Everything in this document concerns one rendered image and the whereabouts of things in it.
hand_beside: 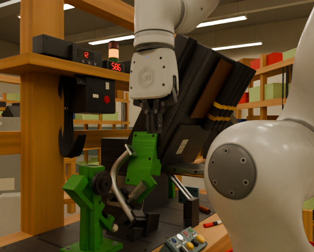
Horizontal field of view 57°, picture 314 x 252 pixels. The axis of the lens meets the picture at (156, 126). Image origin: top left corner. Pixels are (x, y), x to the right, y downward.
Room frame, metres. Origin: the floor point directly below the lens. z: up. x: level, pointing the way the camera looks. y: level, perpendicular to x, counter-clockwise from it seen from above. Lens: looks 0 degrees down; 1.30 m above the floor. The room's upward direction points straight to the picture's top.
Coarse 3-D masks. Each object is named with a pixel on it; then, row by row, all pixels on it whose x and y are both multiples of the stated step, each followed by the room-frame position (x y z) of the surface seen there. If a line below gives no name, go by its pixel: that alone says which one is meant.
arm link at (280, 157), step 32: (256, 128) 0.34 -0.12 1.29; (288, 128) 0.36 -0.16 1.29; (224, 160) 0.33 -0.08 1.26; (256, 160) 0.31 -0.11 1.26; (288, 160) 0.32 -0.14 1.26; (224, 192) 0.34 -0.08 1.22; (256, 192) 0.31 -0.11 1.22; (288, 192) 0.31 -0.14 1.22; (224, 224) 0.40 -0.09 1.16; (256, 224) 0.34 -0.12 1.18; (288, 224) 0.32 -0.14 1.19
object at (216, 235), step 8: (216, 216) 1.27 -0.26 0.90; (200, 224) 1.16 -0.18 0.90; (200, 232) 1.08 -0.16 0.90; (208, 232) 1.08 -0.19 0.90; (216, 232) 1.08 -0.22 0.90; (224, 232) 1.08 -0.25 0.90; (208, 240) 1.00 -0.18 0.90; (216, 240) 1.00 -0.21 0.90; (224, 240) 1.05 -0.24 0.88; (160, 248) 0.94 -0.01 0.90; (208, 248) 0.94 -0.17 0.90; (216, 248) 0.99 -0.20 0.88; (224, 248) 1.05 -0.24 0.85
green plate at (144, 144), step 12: (144, 132) 1.14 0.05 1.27; (132, 144) 1.16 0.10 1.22; (144, 144) 1.12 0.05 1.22; (156, 144) 1.10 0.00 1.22; (132, 156) 1.14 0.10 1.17; (144, 156) 1.11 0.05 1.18; (156, 156) 1.12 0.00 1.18; (132, 168) 1.13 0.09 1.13; (144, 168) 1.09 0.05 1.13; (156, 168) 1.12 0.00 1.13; (132, 180) 1.11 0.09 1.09
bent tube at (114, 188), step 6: (126, 144) 1.12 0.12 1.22; (126, 150) 1.12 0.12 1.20; (132, 150) 1.14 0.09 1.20; (120, 156) 1.13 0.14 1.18; (126, 156) 1.12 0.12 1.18; (120, 162) 1.13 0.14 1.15; (114, 168) 1.13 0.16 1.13; (114, 174) 1.13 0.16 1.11; (114, 180) 1.12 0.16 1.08; (114, 186) 1.11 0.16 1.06; (114, 192) 1.10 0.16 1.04; (120, 192) 1.10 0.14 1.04; (120, 198) 1.08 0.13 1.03; (120, 204) 1.07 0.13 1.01; (126, 204) 1.06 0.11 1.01; (126, 210) 1.05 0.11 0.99; (132, 216) 1.03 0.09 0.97
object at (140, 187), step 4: (140, 184) 1.04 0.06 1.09; (144, 184) 1.04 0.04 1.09; (136, 188) 1.05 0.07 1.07; (140, 188) 1.04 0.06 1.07; (144, 188) 1.04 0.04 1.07; (132, 192) 1.05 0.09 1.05; (136, 192) 1.04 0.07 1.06; (140, 192) 1.04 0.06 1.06; (132, 196) 1.05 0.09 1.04; (136, 196) 1.05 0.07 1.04; (132, 200) 1.05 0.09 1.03; (136, 200) 1.06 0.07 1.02
